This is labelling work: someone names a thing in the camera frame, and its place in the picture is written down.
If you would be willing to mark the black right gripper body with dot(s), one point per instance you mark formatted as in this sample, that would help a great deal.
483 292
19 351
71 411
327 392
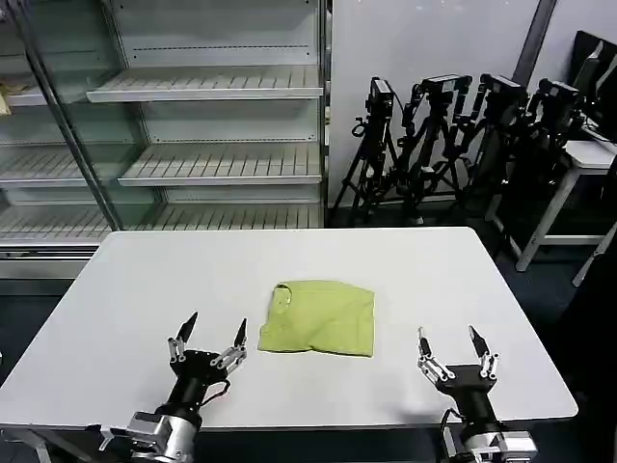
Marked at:
472 390

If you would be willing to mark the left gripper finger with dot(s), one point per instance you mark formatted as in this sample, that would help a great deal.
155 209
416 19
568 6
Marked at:
180 345
233 354

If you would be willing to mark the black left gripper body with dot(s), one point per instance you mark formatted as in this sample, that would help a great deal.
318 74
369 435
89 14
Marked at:
193 381

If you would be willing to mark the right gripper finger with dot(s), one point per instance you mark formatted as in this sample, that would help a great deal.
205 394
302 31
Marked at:
434 366
488 364

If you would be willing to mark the green shirt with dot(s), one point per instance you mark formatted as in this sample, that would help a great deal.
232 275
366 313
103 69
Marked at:
323 323

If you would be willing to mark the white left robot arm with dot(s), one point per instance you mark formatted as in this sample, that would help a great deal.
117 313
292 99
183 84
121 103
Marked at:
159 436

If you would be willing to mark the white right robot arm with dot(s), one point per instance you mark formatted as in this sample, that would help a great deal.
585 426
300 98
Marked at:
496 443

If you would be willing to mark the white folding table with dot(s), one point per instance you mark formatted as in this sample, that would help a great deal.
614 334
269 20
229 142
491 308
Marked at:
144 289

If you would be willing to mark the white open shelf rack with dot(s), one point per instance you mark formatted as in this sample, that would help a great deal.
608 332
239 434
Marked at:
217 144

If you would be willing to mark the small white side table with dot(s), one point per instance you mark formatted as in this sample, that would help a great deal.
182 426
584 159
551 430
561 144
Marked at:
585 156

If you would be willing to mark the glass-sided shelf rack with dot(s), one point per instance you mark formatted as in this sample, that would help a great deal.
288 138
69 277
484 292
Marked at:
43 159

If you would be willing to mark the black monitor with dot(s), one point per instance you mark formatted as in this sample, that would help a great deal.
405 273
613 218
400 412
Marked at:
598 82

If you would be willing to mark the black camera tripod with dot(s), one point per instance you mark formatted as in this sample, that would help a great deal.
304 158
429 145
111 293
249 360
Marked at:
373 135
549 135
431 135
496 130

